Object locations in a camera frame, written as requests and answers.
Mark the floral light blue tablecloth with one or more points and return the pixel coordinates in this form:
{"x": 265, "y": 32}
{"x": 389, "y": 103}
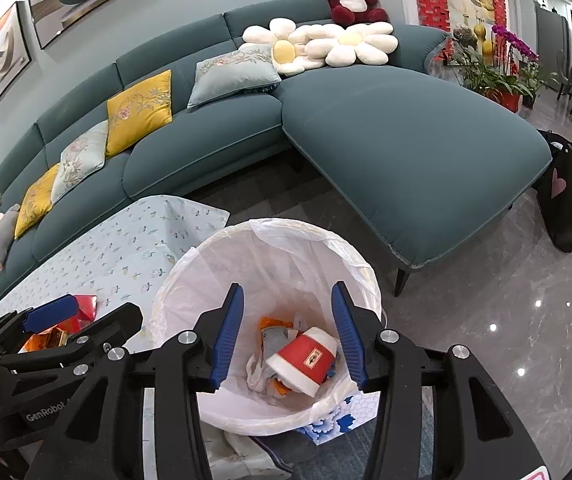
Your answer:
{"x": 124, "y": 259}

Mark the yellow embroidered cushion centre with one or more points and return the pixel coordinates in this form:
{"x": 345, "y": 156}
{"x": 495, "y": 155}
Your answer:
{"x": 138, "y": 111}

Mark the yellow embroidered cushion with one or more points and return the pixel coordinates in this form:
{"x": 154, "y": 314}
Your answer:
{"x": 138, "y": 111}
{"x": 36, "y": 203}

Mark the red white paper cup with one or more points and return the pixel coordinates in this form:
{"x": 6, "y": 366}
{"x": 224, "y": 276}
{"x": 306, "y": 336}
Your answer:
{"x": 303, "y": 364}

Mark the light blue cushion left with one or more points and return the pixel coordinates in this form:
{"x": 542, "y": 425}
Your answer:
{"x": 84, "y": 156}

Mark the black bag with heart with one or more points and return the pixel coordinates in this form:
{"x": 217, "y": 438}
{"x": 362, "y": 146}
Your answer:
{"x": 554, "y": 192}

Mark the orange plastic bag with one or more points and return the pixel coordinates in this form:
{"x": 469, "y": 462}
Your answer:
{"x": 54, "y": 337}

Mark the white cloth towel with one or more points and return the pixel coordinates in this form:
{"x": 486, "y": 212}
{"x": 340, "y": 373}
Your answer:
{"x": 261, "y": 378}

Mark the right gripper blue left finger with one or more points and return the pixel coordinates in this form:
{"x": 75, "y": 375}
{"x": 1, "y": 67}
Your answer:
{"x": 229, "y": 317}

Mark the orange torn wrapper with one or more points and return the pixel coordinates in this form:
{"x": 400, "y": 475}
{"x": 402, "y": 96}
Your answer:
{"x": 275, "y": 333}

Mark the potted orchid plant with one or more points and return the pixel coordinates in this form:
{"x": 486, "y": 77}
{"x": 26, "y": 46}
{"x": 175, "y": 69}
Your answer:
{"x": 497, "y": 64}

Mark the light blue cushion right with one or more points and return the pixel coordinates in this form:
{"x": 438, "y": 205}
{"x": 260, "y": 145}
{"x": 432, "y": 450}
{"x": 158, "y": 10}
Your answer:
{"x": 248, "y": 68}

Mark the yellow embroidered cushion left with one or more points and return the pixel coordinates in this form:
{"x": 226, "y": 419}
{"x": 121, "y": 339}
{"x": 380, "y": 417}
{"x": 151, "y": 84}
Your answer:
{"x": 36, "y": 203}

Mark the abstract framed picture left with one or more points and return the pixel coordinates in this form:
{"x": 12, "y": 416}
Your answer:
{"x": 14, "y": 55}

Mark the blue white tissue box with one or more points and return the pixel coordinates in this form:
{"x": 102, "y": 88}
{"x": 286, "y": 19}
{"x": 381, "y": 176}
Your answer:
{"x": 351, "y": 413}

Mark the light blue cushion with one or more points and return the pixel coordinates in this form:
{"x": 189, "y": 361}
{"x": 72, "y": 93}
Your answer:
{"x": 84, "y": 156}
{"x": 248, "y": 68}

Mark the grey plush toy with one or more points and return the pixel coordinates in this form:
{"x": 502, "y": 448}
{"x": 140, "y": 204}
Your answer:
{"x": 7, "y": 226}

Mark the white lined trash bin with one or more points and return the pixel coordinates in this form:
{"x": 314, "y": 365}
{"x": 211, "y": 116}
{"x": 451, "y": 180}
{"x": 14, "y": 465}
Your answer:
{"x": 287, "y": 269}

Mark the white flower pillow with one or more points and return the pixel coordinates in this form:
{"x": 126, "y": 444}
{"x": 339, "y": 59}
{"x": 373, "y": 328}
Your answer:
{"x": 287, "y": 41}
{"x": 337, "y": 46}

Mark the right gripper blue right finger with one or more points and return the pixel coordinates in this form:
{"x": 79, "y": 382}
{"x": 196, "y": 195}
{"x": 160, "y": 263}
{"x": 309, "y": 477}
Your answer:
{"x": 352, "y": 345}

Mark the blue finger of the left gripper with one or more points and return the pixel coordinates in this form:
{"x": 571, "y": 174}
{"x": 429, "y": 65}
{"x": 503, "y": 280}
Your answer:
{"x": 36, "y": 320}

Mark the red gold gift box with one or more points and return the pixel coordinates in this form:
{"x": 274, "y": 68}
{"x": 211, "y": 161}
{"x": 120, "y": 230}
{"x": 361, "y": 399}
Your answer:
{"x": 86, "y": 314}

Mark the white flower pillow inner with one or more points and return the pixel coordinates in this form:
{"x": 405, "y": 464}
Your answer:
{"x": 287, "y": 41}

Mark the teal sectional sofa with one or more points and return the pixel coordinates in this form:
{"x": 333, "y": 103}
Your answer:
{"x": 425, "y": 163}

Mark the white flower pillow outer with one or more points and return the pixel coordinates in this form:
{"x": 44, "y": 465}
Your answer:
{"x": 337, "y": 46}

